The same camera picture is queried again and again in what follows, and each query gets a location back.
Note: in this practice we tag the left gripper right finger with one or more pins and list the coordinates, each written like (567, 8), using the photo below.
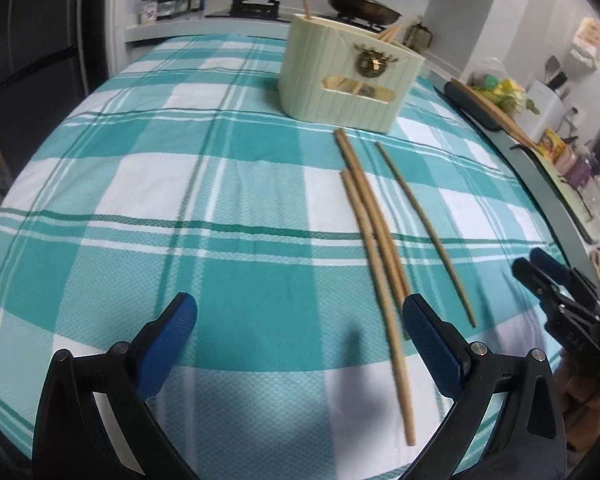
(528, 439)

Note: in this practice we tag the person right hand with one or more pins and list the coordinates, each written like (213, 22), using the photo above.
(585, 430)

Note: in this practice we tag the bag of colourful sponges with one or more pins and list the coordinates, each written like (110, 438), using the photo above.
(490, 79)

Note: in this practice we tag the purple cup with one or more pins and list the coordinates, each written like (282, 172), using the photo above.
(579, 173)

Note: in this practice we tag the dark water jug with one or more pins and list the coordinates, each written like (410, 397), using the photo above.
(418, 37)

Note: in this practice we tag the cream utensil holder box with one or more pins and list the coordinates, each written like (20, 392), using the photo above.
(338, 74)

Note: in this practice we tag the black refrigerator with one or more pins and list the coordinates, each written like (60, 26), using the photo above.
(52, 56)

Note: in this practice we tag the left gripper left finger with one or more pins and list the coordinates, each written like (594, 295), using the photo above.
(70, 439)

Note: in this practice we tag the green mat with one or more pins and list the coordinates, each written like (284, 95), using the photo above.
(568, 196)

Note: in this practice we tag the teal plaid tablecloth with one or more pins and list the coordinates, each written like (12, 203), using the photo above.
(182, 174)

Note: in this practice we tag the yellow packet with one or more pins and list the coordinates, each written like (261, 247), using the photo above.
(551, 145)

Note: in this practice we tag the black gas stove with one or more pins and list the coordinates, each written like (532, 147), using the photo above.
(274, 12)

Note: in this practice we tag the wooden cutting board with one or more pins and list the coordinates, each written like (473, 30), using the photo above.
(486, 113)

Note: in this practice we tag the black wok with lid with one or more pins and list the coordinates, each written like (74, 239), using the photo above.
(369, 11)

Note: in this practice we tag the white utensil caddy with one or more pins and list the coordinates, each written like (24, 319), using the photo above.
(546, 100)

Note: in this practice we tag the spice rack with jars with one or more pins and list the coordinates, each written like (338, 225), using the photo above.
(153, 11)

